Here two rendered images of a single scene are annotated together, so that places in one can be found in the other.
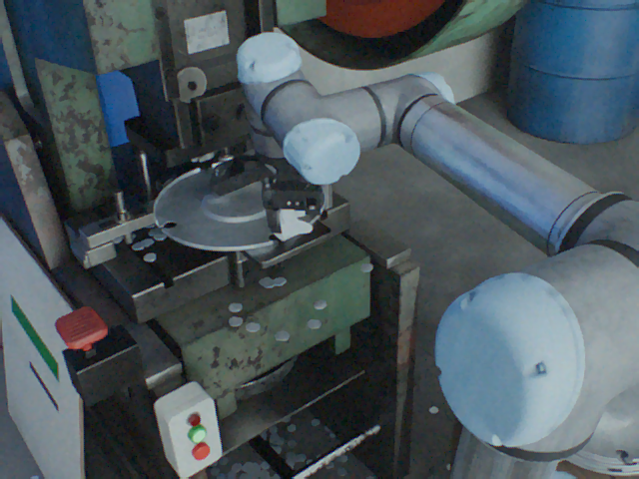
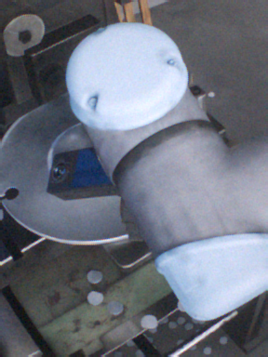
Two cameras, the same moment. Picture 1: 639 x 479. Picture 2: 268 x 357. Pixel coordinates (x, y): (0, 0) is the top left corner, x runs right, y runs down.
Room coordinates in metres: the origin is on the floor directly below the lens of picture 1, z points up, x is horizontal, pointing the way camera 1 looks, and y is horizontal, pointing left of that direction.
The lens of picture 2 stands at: (0.57, 0.02, 1.33)
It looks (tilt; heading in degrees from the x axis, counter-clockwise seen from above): 51 degrees down; 7
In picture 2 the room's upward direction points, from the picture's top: 8 degrees counter-clockwise
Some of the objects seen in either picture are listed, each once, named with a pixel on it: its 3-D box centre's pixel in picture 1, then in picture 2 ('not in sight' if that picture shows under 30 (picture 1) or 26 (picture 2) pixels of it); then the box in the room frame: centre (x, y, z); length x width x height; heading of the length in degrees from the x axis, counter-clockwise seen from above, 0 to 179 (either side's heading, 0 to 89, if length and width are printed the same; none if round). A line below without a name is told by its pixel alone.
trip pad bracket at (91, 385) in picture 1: (112, 389); not in sight; (0.80, 0.33, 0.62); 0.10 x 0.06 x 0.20; 126
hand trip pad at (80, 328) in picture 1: (85, 342); not in sight; (0.78, 0.34, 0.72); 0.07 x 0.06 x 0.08; 36
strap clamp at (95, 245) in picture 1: (118, 219); not in sight; (1.07, 0.35, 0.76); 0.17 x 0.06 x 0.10; 126
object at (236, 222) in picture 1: (240, 201); (94, 152); (1.06, 0.14, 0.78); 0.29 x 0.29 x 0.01
